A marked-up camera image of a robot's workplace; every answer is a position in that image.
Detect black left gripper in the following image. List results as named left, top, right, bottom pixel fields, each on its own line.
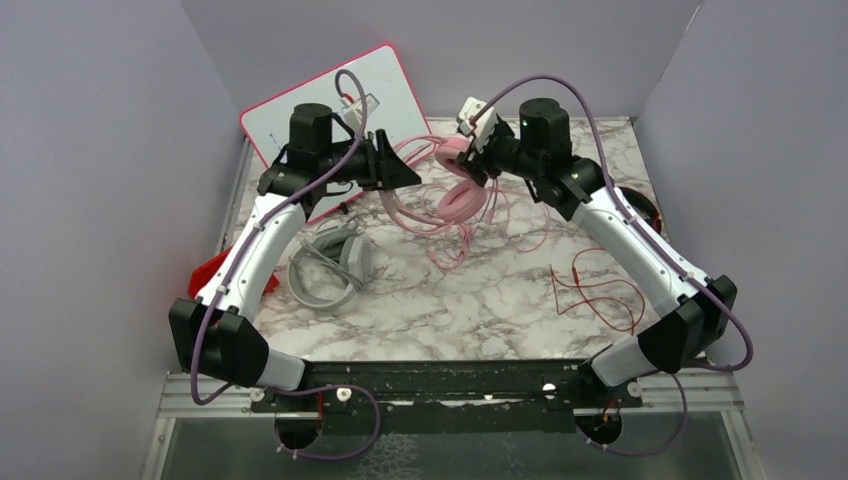
left=319, top=129, right=422, bottom=191

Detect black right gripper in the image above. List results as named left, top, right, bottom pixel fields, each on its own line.
left=455, top=119, right=544, bottom=187

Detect pink headphones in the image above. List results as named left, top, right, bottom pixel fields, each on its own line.
left=380, top=134, right=488, bottom=235

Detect pink headphone cable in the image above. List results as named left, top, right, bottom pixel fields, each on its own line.
left=390, top=135, right=552, bottom=272

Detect grey headphone cable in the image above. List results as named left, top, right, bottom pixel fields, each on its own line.
left=301, top=228, right=366, bottom=293

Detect grey white headphones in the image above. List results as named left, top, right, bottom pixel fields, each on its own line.
left=288, top=220, right=374, bottom=312

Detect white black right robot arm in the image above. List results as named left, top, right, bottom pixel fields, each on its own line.
left=457, top=97, right=737, bottom=407

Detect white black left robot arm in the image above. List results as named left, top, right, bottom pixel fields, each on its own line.
left=168, top=103, right=422, bottom=411

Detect red black headphones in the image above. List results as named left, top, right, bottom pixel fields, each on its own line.
left=620, top=186, right=663, bottom=234

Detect pink framed whiteboard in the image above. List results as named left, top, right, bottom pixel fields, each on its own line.
left=240, top=44, right=431, bottom=221

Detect red plastic bin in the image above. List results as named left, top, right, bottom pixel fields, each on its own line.
left=187, top=247, right=280, bottom=298

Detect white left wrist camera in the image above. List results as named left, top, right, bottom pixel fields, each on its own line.
left=339, top=93, right=380, bottom=132

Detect red headphone cable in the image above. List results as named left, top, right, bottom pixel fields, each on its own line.
left=549, top=246, right=647, bottom=336

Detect black metal base rail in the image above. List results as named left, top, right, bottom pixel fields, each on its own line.
left=182, top=357, right=713, bottom=439

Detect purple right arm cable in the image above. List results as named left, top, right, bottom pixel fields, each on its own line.
left=470, top=74, right=755, bottom=457

